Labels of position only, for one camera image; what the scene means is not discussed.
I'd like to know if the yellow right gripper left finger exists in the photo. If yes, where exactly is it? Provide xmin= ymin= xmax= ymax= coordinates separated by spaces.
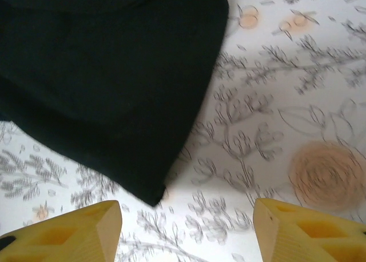
xmin=0 ymin=200 xmax=122 ymax=262

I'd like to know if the black t-shirt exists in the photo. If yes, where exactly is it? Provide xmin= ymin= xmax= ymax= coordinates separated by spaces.
xmin=0 ymin=0 xmax=231 ymax=208

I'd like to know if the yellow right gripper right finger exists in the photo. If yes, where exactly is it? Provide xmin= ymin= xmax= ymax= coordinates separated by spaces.
xmin=253 ymin=198 xmax=366 ymax=262

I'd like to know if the floral tablecloth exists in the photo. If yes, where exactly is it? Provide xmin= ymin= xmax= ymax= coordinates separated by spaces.
xmin=0 ymin=0 xmax=366 ymax=262

